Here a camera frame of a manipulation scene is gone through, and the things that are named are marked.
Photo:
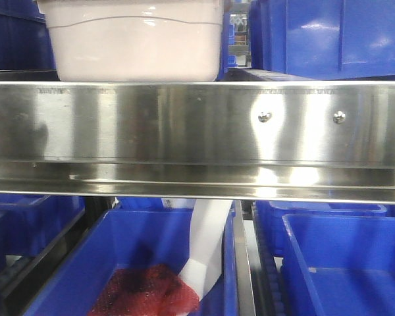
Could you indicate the white lidded storage bin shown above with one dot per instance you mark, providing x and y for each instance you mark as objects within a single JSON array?
[{"x": 135, "y": 41}]

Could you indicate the blue bin with items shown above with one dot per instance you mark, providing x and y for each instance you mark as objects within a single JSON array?
[{"x": 138, "y": 240}]

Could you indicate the blue bin upper right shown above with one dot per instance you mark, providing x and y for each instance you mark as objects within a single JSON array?
[{"x": 324, "y": 40}]

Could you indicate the blue bin lower right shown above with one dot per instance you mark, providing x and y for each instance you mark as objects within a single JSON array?
[{"x": 339, "y": 265}]

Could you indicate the blue bin lower left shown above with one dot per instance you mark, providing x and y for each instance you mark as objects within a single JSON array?
[{"x": 28, "y": 223}]

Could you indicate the blue bin upper left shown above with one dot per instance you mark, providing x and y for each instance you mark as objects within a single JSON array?
[{"x": 24, "y": 38}]

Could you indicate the red mesh bag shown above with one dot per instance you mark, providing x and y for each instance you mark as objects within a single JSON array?
[{"x": 152, "y": 291}]

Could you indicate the stainless steel shelf rail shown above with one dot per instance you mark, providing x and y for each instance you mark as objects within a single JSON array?
[{"x": 307, "y": 140}]

